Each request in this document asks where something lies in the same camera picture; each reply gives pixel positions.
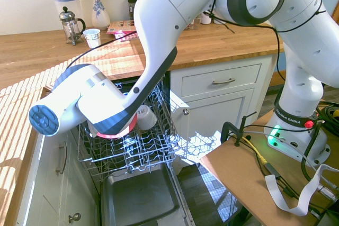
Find glass French press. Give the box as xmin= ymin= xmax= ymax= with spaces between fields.
xmin=58 ymin=6 xmax=87 ymax=47

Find pink cookbook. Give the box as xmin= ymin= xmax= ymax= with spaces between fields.
xmin=106 ymin=20 xmax=137 ymax=37

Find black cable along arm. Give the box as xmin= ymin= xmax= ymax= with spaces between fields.
xmin=66 ymin=0 xmax=328 ymax=84

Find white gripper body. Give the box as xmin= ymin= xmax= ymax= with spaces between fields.
xmin=87 ymin=122 xmax=100 ymax=138

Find clear pitcher blue lid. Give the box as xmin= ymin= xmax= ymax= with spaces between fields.
xmin=50 ymin=0 xmax=86 ymax=30

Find snack pot paper lid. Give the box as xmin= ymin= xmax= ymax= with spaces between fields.
xmin=201 ymin=11 xmax=213 ymax=25

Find white cabinet with knobs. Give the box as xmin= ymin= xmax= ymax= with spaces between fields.
xmin=15 ymin=127 xmax=102 ymax=226

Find steel dishwasher door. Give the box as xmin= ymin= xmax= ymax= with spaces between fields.
xmin=100 ymin=161 xmax=197 ymax=226

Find white cabinet beside dishwasher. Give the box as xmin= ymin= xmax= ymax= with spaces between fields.
xmin=169 ymin=56 xmax=274 ymax=169

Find white mug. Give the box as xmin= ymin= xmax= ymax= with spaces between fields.
xmin=136 ymin=104 xmax=158 ymax=130

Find white vase blue flowers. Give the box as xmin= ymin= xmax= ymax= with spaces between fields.
xmin=90 ymin=0 xmax=111 ymax=32

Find black screw clamp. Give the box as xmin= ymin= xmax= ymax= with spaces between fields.
xmin=220 ymin=111 xmax=258 ymax=148

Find yellow cable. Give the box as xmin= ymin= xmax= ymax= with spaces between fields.
xmin=243 ymin=135 xmax=267 ymax=165

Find white flat ribbon strap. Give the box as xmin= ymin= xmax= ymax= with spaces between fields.
xmin=264 ymin=163 xmax=339 ymax=216

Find black cable adapter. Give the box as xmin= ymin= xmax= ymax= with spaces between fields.
xmin=264 ymin=162 xmax=283 ymax=178

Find spice jar black lid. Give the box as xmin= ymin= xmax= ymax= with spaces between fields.
xmin=127 ymin=0 xmax=139 ymax=21

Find grey cable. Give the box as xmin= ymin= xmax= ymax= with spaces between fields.
xmin=244 ymin=127 xmax=323 ymax=174

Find grey wire dishwasher rack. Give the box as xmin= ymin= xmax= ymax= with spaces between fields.
xmin=76 ymin=77 xmax=179 ymax=182

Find brown robot mounting board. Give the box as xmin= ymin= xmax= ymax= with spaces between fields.
xmin=199 ymin=109 xmax=339 ymax=226

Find coral pink plate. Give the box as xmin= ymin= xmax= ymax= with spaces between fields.
xmin=96 ymin=113 xmax=138 ymax=140

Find black cable bundle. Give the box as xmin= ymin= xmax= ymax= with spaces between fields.
xmin=315 ymin=100 xmax=339 ymax=138

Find silver drawer handle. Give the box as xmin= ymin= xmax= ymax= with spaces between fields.
xmin=211 ymin=77 xmax=236 ymax=85
xmin=55 ymin=142 xmax=67 ymax=176

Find white paper cup blue print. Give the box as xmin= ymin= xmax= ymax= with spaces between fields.
xmin=82 ymin=28 xmax=102 ymax=50

